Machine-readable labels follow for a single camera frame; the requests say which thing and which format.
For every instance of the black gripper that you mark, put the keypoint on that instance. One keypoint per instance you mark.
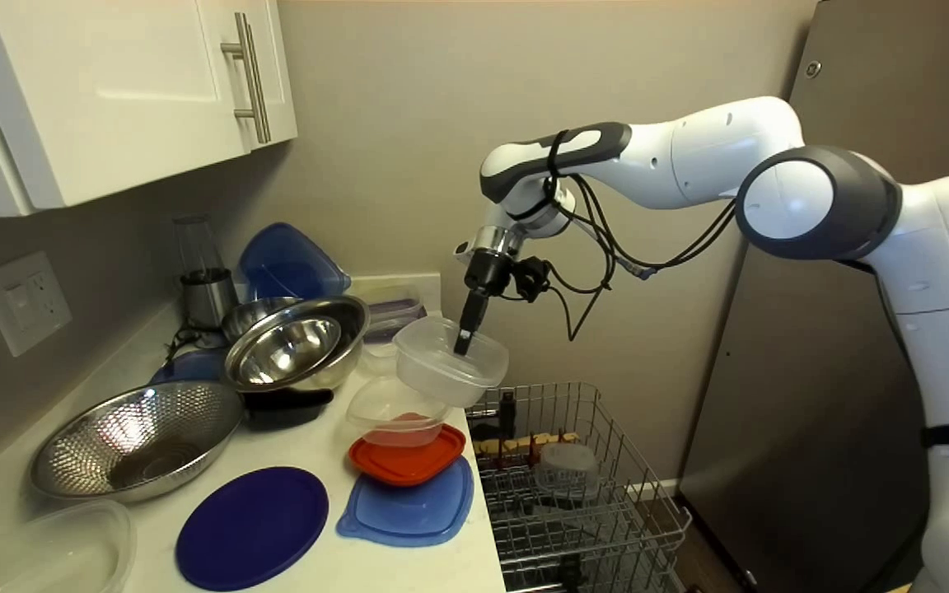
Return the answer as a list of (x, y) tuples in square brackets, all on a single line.
[(491, 272)]

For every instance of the clear square plastic bowl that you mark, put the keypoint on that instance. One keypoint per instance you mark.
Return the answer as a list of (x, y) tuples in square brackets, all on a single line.
[(430, 363)]

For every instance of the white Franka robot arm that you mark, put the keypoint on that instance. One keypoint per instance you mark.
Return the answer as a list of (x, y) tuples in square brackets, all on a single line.
[(692, 153)]

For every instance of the small clear shallow bowl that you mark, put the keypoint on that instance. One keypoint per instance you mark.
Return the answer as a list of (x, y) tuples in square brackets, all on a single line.
[(376, 358)]

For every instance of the clear round plastic bowl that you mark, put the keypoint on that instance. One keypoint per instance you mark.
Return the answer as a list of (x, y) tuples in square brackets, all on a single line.
[(566, 469)]

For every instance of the shiny steel mixing bowl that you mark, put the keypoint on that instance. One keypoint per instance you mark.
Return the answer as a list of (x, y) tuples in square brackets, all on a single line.
[(286, 346)]

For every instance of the blue lid under steel bowl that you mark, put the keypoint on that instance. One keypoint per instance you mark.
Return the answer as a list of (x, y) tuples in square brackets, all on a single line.
[(196, 366)]

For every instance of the large clear glass bowl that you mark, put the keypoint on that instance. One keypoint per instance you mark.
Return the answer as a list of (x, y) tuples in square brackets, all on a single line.
[(46, 560)]

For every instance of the clear container with purple lid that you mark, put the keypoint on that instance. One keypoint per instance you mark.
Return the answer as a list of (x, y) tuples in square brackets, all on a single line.
[(385, 312)]

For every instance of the black spatula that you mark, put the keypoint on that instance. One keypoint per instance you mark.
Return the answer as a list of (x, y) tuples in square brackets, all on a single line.
[(505, 415)]

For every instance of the wooden spatula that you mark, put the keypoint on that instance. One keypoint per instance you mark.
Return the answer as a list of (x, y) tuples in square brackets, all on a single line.
[(507, 444)]

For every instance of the red plastic lid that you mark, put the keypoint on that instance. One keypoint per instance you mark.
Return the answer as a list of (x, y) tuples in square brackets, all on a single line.
[(411, 464)]

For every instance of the blue square lid upright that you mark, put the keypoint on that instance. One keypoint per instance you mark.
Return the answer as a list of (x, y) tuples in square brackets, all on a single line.
[(281, 263)]

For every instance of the black lid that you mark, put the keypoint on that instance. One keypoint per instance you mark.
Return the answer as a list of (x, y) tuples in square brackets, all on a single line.
[(281, 409)]

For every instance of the light blue square lid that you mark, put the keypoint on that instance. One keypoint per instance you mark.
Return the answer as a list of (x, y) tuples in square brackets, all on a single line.
[(411, 519)]

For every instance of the white baseboard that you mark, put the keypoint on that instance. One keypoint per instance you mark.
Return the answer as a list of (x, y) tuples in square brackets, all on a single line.
[(658, 489)]

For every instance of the steel cup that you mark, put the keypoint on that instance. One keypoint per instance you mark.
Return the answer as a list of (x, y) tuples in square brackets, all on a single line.
[(204, 297)]

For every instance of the dark blue round lid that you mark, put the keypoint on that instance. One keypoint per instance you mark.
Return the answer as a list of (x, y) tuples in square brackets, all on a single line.
[(250, 529)]

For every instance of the stainless steel refrigerator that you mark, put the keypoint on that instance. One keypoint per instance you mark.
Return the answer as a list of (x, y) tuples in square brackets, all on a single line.
[(806, 438)]

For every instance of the steel mesh colander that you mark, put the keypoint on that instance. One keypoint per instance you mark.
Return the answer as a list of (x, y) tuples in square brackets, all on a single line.
[(133, 438)]

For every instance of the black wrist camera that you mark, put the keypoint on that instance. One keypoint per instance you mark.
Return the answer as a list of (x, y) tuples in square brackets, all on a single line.
[(532, 280)]

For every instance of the white wall cabinet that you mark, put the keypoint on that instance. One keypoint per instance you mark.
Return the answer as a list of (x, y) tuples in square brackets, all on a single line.
[(114, 85)]

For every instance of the white wall outlet plate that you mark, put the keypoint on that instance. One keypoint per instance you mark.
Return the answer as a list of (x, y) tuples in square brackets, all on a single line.
[(22, 303)]

